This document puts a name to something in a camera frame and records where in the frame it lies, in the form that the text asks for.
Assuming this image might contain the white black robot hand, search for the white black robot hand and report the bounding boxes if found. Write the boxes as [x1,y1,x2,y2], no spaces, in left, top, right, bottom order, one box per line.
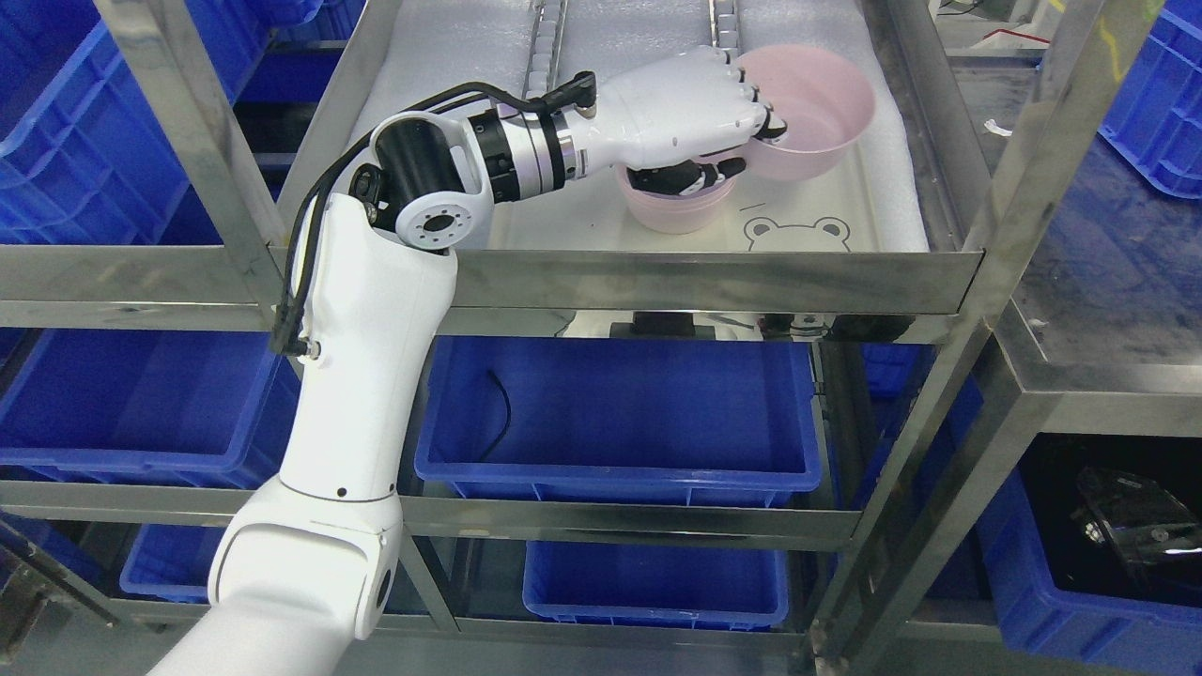
[563,46,789,179]

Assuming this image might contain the pink plastic bowl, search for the pink plastic bowl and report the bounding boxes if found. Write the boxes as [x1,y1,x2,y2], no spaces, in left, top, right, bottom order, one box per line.
[734,45,876,180]

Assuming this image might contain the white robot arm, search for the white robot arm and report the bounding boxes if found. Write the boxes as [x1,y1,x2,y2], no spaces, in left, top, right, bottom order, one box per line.
[151,71,599,675]

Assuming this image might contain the blue bin shelf centre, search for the blue bin shelf centre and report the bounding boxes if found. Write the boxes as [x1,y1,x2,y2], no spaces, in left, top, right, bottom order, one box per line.
[415,337,823,508]

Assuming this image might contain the blue bin shelf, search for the blue bin shelf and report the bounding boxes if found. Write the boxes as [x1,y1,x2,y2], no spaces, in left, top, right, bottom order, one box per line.
[1,330,301,490]
[522,542,791,631]
[415,337,823,508]

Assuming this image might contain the stainless steel shelf rack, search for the stainless steel shelf rack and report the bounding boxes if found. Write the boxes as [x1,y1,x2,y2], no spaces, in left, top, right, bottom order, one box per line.
[0,0,1165,676]

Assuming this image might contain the blue bin shelf bottom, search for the blue bin shelf bottom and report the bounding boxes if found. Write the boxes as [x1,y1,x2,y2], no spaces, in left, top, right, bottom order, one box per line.
[522,542,791,631]

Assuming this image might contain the blue bin shelf lower left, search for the blue bin shelf lower left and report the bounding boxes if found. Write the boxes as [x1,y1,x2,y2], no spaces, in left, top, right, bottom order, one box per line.
[1,330,301,490]

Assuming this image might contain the stainless steel table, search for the stainless steel table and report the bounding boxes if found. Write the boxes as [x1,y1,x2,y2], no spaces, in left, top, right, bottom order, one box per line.
[939,57,1202,441]

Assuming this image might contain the blue bin with black helmet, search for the blue bin with black helmet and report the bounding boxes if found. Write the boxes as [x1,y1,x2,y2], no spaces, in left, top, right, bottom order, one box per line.
[976,433,1201,675]

